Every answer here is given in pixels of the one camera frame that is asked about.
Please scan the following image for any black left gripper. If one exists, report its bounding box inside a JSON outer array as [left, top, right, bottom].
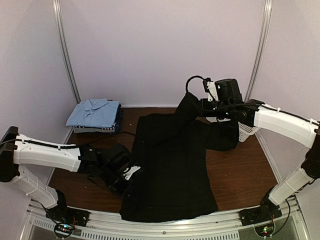
[[99, 164, 139, 203]]

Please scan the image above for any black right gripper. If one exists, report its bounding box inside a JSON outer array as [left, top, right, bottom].
[[196, 98, 233, 119]]

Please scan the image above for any black long sleeve shirt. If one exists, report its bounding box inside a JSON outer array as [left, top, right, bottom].
[[120, 93, 239, 223]]

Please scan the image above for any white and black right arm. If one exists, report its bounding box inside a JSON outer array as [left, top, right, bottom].
[[199, 77, 320, 221]]

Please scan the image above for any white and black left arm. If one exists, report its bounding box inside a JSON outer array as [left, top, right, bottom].
[[0, 126, 141, 222]]

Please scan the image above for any white plastic mesh basket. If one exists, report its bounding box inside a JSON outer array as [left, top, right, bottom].
[[206, 117, 259, 143]]

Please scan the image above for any grey folded shirt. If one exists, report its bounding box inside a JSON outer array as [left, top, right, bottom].
[[72, 126, 116, 134]]

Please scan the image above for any light blue folded shirt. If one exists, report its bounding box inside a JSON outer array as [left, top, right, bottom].
[[65, 98, 120, 128]]

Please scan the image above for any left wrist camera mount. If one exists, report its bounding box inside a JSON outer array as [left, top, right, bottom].
[[122, 165, 141, 181]]

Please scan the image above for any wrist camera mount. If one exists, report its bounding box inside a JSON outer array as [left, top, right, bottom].
[[202, 77, 217, 102], [122, 165, 141, 181]]

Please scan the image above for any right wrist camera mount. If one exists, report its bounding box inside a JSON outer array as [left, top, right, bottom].
[[202, 77, 217, 102]]

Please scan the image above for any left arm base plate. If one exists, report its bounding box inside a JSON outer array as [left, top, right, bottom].
[[42, 206, 90, 239]]

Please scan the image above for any right aluminium corner post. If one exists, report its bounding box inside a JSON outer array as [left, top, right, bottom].
[[245, 0, 273, 101]]

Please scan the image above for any aluminium corner post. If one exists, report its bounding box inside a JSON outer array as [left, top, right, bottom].
[[52, 0, 81, 104], [245, 0, 273, 101]]

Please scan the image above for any aluminium front rail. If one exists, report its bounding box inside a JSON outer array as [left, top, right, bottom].
[[23, 197, 311, 240]]

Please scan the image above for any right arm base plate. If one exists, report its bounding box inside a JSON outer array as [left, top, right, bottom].
[[239, 206, 282, 238]]

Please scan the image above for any left aluminium corner post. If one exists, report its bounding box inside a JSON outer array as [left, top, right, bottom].
[[52, 0, 81, 104]]

